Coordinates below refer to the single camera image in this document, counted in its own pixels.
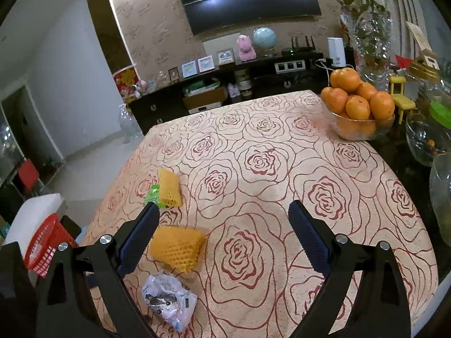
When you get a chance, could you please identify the bowl of oranges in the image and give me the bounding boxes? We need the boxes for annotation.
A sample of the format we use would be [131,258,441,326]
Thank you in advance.
[320,68,396,138]

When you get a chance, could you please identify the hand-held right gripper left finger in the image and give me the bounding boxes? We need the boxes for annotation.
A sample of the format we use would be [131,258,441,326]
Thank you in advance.
[37,202,161,338]

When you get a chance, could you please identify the small yellow toy chair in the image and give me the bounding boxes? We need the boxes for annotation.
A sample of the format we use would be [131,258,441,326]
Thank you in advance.
[388,75,417,124]

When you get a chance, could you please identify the white ceramic jars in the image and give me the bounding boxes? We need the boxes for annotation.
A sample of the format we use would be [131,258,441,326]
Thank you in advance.
[234,70,253,98]

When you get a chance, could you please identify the glass fruit bowl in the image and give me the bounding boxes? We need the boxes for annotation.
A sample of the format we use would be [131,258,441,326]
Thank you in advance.
[328,110,396,141]

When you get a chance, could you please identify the red plastic basket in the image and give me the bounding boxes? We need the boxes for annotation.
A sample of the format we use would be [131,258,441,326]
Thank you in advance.
[24,213,77,278]

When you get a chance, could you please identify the jar with gold lid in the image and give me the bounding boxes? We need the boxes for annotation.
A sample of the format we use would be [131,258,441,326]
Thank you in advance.
[408,48,445,87]

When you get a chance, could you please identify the rose-patterned tablecloth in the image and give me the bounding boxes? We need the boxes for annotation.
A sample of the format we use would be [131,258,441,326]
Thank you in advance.
[80,90,439,338]

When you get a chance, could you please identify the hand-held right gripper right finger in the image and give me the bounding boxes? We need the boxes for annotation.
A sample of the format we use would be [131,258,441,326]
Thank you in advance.
[288,200,413,338]

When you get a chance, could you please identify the light blue globe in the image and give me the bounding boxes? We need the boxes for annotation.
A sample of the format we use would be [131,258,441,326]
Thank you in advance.
[253,27,279,57]

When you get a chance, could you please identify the bright green wrapper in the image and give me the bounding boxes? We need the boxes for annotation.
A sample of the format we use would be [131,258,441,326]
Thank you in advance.
[144,184,166,208]

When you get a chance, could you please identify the black router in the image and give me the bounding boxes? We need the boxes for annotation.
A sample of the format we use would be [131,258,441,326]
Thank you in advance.
[281,35,317,57]

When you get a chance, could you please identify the green box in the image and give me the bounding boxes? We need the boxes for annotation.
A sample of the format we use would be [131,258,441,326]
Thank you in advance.
[182,78,221,96]

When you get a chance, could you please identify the cut glass vase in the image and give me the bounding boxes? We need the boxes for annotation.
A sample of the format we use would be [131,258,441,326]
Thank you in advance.
[353,10,393,82]

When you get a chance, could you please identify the wall-mounted television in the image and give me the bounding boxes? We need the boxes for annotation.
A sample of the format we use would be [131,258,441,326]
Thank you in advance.
[173,0,322,36]

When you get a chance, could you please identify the printed plastic bag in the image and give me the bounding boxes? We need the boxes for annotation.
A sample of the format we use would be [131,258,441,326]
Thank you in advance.
[142,272,198,332]

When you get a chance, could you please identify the yellow foam fruit net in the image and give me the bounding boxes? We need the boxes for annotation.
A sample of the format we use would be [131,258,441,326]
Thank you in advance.
[157,169,183,208]
[148,226,207,273]

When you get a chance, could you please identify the large clear glass bowl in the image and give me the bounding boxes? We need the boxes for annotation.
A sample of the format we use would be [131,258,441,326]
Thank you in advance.
[405,112,451,167]

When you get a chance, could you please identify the white power strip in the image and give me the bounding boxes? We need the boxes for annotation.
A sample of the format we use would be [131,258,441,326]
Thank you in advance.
[274,60,306,75]

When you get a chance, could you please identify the pink plush toy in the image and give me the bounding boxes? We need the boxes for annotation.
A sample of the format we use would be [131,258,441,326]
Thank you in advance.
[236,35,257,63]

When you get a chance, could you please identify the large clear water bottle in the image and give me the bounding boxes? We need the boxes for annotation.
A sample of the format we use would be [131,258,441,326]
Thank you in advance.
[118,104,144,144]

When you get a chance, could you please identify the black low cabinet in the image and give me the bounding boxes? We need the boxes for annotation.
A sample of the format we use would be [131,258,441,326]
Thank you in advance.
[126,52,355,137]

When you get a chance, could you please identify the red paper wall poster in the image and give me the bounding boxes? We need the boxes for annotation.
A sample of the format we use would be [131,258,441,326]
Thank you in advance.
[113,65,139,103]

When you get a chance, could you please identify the white box device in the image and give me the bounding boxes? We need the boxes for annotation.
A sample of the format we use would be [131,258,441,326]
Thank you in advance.
[327,37,347,68]

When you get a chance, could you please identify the cardboard box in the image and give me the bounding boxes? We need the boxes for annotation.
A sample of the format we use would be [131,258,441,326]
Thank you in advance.
[182,87,228,114]

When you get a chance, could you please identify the red chair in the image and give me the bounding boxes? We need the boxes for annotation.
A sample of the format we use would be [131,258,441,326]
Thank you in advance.
[17,159,40,195]

